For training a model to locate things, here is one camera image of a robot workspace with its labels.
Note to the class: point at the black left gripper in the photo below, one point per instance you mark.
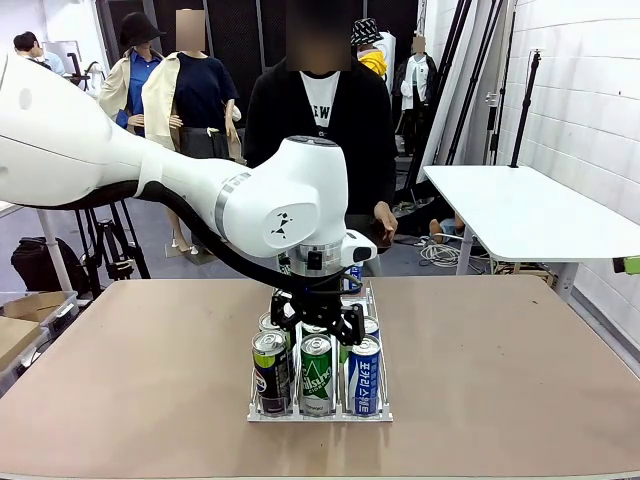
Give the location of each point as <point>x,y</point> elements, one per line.
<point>317,305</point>

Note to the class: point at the person's left forearm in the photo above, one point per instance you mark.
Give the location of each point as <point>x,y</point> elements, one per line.
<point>382,175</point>

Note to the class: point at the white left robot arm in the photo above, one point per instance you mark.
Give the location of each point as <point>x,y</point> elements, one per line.
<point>75,140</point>

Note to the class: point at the person seated on floor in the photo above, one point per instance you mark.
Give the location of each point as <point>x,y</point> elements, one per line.
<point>430,210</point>

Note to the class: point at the person in black cardigan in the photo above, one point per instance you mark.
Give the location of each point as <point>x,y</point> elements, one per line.
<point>360,125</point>

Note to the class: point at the background person light shirt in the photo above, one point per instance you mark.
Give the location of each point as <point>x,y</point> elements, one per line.
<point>50,62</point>

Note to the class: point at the person's left hand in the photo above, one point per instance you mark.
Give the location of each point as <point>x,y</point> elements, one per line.
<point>386,222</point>

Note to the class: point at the black Pepsi zero can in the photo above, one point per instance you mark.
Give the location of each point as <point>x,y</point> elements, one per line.
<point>267,322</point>
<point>272,380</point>

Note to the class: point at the wooden crate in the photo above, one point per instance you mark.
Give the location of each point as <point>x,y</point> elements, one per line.
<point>530,272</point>

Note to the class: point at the white can dispenser rack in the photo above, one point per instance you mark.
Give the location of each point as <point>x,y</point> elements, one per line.
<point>320,419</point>

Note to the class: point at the white folding table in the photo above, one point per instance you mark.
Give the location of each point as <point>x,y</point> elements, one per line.
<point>525,210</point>

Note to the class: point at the black stand on table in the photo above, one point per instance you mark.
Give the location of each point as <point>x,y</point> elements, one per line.
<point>525,115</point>

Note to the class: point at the black light stand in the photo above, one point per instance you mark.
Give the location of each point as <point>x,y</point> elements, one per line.
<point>495,125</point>

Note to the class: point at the black leaning stand poles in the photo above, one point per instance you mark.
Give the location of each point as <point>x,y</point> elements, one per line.
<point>451,147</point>

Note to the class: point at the clear plastic storage bin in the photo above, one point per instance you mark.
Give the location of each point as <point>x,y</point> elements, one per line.
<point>62,312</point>

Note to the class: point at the mannequin with navy top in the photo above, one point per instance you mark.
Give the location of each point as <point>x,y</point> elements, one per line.
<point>200,90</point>

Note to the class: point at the mannequin with yellow hoodie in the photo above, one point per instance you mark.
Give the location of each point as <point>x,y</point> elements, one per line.
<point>372,62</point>

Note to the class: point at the black backpack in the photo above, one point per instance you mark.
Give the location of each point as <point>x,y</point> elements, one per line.
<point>40,265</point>

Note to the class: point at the brown cardboard box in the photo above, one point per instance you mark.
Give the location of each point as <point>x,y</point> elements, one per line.
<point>15,340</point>

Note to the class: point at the mannequin with black hat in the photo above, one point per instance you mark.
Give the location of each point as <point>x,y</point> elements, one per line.
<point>135,75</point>

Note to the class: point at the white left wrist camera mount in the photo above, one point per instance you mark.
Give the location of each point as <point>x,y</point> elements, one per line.
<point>362,249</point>

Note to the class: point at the black camera tripod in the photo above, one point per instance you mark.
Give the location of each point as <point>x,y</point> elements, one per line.
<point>107,240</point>

